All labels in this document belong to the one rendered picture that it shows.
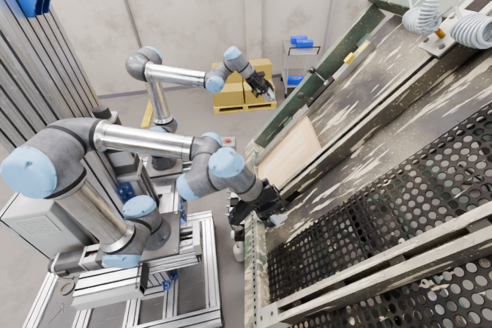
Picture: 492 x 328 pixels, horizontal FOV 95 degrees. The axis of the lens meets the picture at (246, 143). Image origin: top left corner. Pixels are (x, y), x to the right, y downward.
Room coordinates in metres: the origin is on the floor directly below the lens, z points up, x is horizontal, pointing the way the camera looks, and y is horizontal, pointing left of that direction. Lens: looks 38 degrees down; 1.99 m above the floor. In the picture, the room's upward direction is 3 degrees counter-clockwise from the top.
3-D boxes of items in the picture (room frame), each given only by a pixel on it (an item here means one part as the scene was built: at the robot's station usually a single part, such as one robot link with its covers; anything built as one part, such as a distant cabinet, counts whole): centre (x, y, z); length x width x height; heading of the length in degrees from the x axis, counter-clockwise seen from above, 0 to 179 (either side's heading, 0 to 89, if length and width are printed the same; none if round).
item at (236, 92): (3.74, 0.00, 0.32); 1.13 x 0.78 x 0.65; 99
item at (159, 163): (1.05, 0.52, 1.09); 0.15 x 0.15 x 0.10
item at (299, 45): (4.13, -1.04, 0.47); 0.99 x 0.58 x 0.94; 1
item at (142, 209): (0.56, 0.44, 1.20); 0.13 x 0.12 x 0.14; 175
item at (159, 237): (0.57, 0.44, 1.09); 0.15 x 0.15 x 0.10
